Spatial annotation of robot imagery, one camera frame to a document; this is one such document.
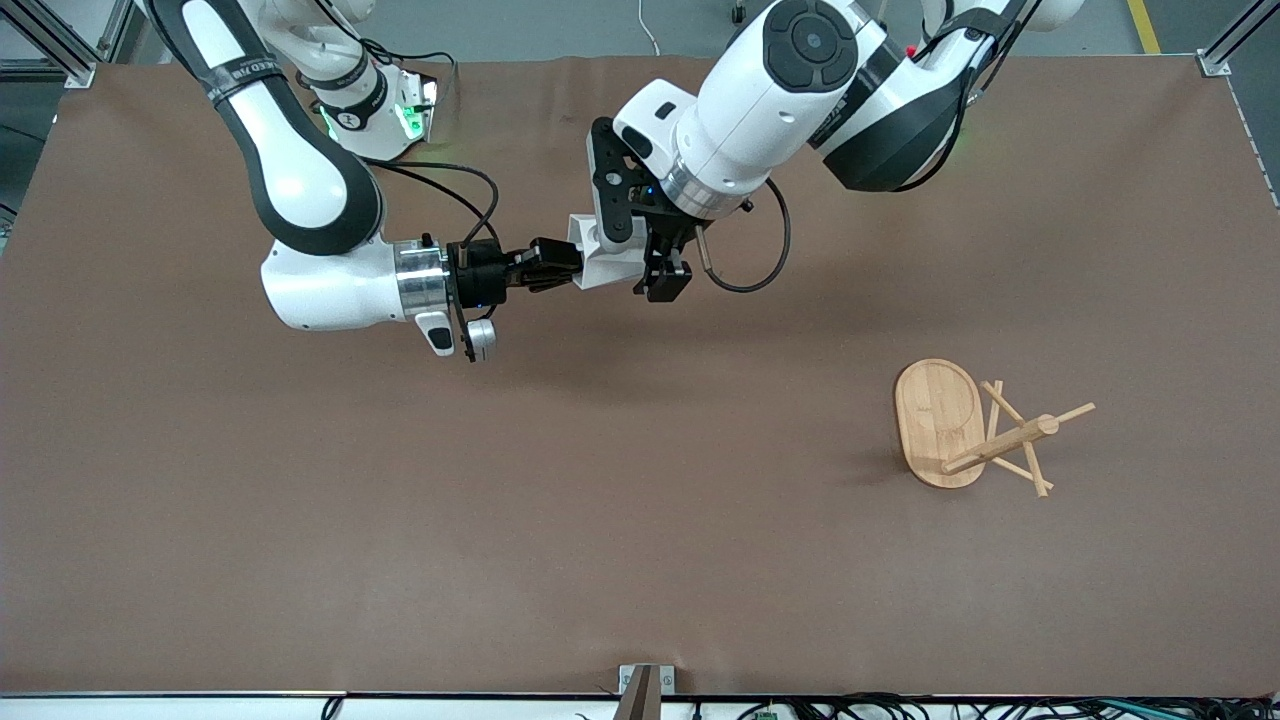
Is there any white faceted cup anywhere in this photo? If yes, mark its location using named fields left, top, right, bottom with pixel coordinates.
left=567, top=213, right=656, bottom=292

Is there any wooden cup rack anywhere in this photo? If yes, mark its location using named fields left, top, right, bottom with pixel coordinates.
left=893, top=358, right=1097, bottom=499

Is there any brown table cover sheet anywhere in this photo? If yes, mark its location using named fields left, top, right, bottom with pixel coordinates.
left=0, top=55, right=1280, bottom=698

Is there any yellow floor tape strip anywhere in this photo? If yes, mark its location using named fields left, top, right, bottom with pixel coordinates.
left=1128, top=0, right=1163, bottom=56

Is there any black right arm base cable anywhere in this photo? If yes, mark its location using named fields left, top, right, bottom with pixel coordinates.
left=360, top=40, right=459, bottom=113

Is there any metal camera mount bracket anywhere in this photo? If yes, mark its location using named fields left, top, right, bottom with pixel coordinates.
left=612, top=664, right=677, bottom=720

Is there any aluminium frame post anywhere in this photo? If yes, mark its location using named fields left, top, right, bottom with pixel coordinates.
left=1195, top=0, right=1280, bottom=79
left=0, top=0, right=136, bottom=89

